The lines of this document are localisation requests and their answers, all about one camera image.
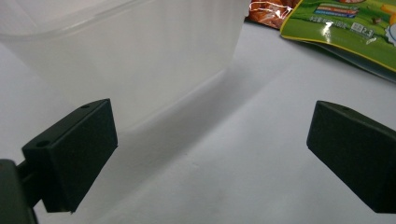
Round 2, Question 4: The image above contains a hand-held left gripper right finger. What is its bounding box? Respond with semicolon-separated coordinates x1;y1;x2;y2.
306;100;396;215

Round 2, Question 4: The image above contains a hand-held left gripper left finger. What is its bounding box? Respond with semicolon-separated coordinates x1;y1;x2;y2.
21;98;120;214

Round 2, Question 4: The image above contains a yellow green spouted pouch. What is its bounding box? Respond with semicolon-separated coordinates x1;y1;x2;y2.
279;0;396;84

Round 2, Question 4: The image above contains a red green snack packet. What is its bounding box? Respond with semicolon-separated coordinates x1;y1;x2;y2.
246;0;302;31

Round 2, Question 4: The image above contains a clear plastic container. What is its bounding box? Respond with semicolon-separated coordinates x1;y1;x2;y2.
0;0;251;133

